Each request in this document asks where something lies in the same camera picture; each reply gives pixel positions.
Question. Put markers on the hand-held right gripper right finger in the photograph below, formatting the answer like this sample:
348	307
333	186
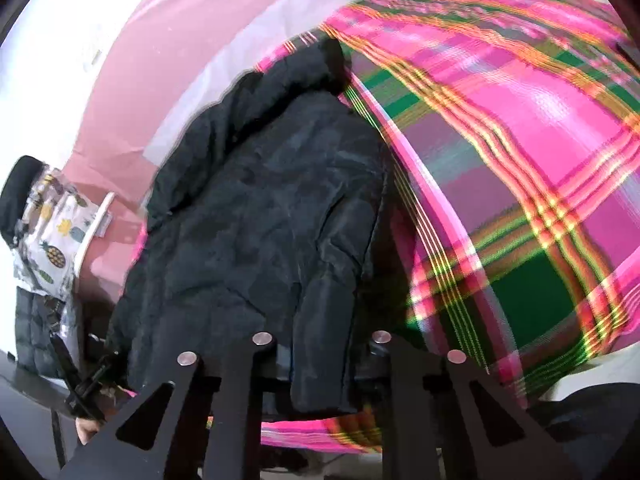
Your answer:
415	385

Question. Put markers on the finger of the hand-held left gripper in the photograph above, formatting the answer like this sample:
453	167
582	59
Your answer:
82	382

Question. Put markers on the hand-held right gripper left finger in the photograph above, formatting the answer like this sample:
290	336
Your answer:
235	385

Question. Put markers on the black puffer jacket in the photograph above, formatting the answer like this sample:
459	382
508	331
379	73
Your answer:
260	220

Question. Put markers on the person's left hand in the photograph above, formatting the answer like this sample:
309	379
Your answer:
87	431

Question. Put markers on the dark quilted garment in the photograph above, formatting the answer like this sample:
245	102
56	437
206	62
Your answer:
37	332

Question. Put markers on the pineapple print cloth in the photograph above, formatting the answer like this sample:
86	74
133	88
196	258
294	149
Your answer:
52	230

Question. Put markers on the black fuzzy cloth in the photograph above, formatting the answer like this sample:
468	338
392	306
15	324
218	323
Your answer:
19	195

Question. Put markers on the pink green plaid blanket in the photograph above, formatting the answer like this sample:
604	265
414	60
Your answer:
500	160

